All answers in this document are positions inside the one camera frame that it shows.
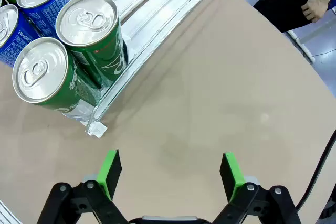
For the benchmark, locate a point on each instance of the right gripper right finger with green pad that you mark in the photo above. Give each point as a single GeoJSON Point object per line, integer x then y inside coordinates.
{"type": "Point", "coordinates": [232, 174]}

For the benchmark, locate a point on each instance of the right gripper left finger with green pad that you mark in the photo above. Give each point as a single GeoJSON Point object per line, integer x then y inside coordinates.
{"type": "Point", "coordinates": [109, 171]}

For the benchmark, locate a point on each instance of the clear plastic can dispenser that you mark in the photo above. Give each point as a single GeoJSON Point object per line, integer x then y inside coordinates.
{"type": "Point", "coordinates": [157, 11]}

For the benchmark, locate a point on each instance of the person's left hand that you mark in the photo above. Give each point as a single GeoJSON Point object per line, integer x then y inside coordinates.
{"type": "Point", "coordinates": [315, 7]}

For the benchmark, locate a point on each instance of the green cider can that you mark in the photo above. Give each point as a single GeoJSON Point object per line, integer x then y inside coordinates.
{"type": "Point", "coordinates": [86, 19]}
{"type": "Point", "coordinates": [39, 70]}

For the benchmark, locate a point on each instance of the person in blue Warriors shirt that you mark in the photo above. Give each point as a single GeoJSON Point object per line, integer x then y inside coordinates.
{"type": "Point", "coordinates": [283, 3]}

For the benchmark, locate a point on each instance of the white slatted robot base plate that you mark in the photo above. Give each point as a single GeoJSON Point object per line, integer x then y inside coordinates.
{"type": "Point", "coordinates": [6, 214]}

